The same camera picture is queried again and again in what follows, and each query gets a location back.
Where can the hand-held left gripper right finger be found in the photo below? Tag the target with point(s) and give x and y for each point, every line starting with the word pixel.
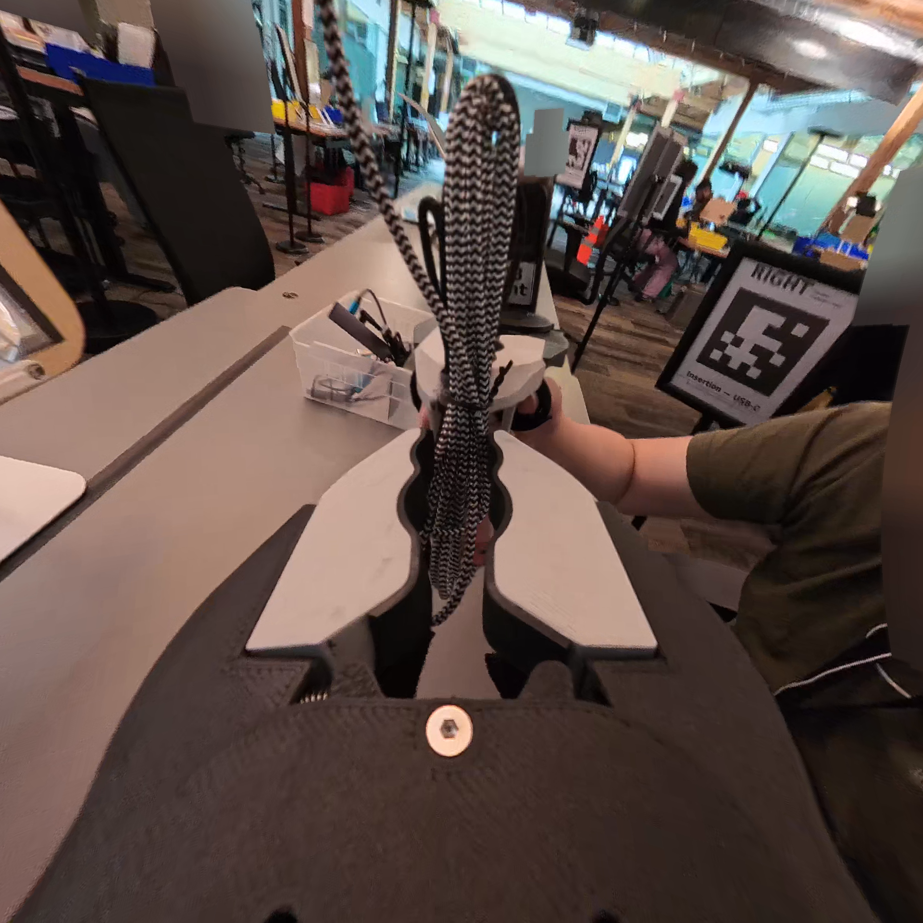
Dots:
pixel 570 562

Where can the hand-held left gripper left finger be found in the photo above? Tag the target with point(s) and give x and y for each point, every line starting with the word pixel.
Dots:
pixel 339 548

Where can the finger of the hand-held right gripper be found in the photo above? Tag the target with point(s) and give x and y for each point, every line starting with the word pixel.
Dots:
pixel 432 368
pixel 519 368

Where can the clear plastic bin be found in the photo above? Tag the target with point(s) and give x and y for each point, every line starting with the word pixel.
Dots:
pixel 324 360

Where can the person's right hand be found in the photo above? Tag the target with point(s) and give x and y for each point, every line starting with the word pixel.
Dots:
pixel 570 447

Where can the framed marker sign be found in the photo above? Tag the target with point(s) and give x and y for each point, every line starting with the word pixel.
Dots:
pixel 580 151
pixel 757 339

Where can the red plastic bin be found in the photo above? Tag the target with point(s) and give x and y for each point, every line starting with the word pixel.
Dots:
pixel 332 193

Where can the ceiling projector box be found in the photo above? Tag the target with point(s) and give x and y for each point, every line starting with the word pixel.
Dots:
pixel 584 27

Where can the white tablet stand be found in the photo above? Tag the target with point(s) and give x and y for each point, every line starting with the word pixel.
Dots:
pixel 36 497

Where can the black floor lamp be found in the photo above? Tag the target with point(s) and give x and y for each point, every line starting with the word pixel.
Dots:
pixel 826 133

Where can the black pole stand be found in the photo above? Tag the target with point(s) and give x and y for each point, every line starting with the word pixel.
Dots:
pixel 119 324

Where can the blue storage bin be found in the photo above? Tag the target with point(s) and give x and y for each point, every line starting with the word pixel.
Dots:
pixel 101 68

